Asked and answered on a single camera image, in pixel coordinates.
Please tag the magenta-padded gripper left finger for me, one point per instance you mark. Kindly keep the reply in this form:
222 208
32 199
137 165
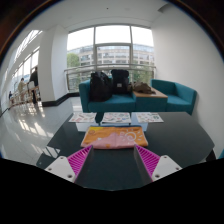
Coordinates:
60 167

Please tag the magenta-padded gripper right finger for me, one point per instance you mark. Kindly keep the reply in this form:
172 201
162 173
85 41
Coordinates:
165 166

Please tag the orange pink yellow printed towel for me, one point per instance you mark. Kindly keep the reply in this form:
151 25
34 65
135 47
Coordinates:
113 137

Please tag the white sticker sheet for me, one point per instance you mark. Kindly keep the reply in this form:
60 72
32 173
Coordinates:
149 117
82 117
116 118

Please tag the wooden sofa side table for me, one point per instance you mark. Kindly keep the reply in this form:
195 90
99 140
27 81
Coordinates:
151 94

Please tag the teal sofa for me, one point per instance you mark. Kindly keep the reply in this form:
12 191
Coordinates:
116 104

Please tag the brown jacket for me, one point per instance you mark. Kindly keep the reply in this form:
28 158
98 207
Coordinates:
142 88

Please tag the large black backpack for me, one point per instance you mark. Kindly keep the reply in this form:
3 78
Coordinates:
99 87

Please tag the person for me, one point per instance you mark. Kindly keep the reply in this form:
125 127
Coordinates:
21 87
34 80

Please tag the black backpack with label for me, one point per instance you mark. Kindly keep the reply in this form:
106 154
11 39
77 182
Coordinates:
120 81

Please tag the metal window railing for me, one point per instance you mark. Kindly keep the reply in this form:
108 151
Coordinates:
80 68

